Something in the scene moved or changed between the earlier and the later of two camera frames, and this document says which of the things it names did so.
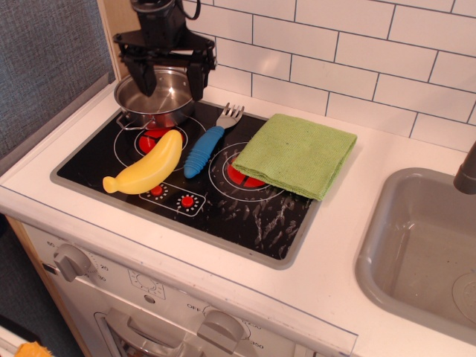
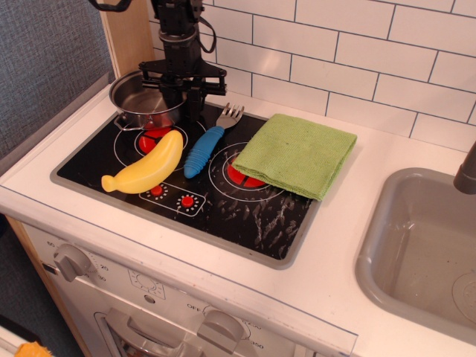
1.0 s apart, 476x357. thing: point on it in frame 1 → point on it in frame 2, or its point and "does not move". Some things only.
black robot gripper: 163,39 → 183,72
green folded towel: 294,156 does not move
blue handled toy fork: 204,146 does not move
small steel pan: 170,104 does not move
